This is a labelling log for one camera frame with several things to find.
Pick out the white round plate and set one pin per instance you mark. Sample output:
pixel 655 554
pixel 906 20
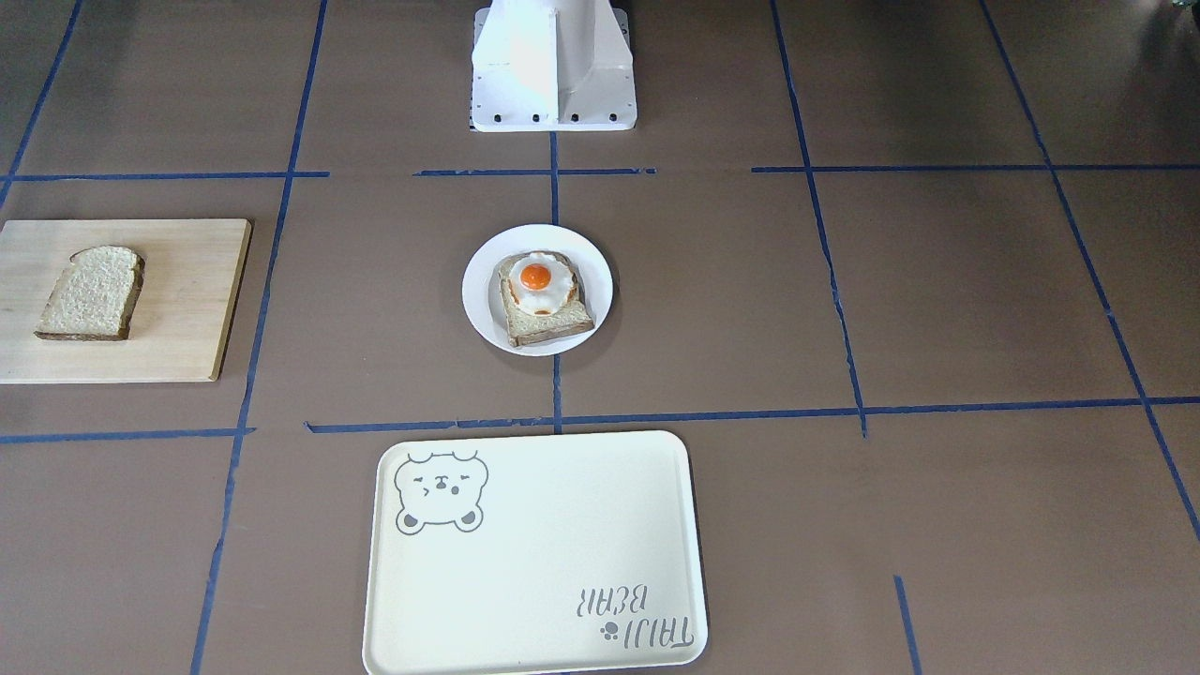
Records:
pixel 481 286

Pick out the brown bread slice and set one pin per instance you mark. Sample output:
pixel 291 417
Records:
pixel 95 297

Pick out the bottom bread slice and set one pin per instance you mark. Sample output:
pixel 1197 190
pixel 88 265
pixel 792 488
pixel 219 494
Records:
pixel 525 330

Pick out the fried egg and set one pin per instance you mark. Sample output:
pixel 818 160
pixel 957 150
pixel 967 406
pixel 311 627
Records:
pixel 541 284

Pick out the cream bear serving tray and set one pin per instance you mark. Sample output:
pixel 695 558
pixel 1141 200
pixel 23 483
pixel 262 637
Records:
pixel 556 553

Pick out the wooden cutting board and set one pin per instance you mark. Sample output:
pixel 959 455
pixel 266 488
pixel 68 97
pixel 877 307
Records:
pixel 179 324

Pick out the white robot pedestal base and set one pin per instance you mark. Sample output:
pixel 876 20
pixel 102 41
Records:
pixel 552 66

